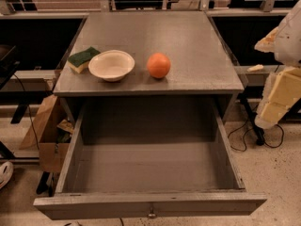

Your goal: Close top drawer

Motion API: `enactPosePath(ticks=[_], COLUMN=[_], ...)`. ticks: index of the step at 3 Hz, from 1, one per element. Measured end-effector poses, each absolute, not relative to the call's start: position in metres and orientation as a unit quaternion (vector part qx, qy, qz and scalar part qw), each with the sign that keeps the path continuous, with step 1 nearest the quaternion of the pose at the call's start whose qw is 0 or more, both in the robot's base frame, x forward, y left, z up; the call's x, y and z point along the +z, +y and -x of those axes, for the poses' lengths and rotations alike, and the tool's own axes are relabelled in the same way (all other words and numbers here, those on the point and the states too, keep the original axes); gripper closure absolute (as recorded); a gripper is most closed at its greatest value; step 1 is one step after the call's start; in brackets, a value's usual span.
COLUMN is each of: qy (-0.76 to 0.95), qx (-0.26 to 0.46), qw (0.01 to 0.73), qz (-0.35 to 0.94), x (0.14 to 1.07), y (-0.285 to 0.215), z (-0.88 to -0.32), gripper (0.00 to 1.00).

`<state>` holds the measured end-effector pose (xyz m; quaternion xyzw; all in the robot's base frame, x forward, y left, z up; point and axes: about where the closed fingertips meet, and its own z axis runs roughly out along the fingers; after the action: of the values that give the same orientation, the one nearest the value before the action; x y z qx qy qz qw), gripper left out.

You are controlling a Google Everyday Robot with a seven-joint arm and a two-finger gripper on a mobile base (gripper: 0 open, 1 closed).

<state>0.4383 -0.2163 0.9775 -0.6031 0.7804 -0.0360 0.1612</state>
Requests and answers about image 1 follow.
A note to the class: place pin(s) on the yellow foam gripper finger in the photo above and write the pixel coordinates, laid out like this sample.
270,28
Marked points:
287,89
273,112

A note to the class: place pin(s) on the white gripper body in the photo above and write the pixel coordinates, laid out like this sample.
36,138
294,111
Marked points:
290,42

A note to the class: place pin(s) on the grey top drawer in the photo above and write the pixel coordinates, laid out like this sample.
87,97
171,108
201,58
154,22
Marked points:
149,157

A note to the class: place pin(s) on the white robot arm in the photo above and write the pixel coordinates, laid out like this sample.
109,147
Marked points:
284,41

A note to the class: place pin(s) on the grey drawer cabinet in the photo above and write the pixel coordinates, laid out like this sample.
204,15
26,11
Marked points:
199,61

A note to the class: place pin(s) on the yellow foam scrap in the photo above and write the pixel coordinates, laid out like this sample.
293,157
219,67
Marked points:
255,68

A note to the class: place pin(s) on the orange ball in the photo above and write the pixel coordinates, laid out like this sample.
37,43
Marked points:
158,65

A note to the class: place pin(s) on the white bowl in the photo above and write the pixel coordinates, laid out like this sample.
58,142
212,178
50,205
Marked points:
111,66

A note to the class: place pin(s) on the green yellow sponge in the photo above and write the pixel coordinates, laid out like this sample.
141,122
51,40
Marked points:
79,61

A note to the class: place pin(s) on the cardboard box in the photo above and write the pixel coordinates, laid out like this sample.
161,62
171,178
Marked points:
44,133

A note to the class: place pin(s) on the white shoe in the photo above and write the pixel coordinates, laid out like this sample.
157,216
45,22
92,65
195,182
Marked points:
6,171

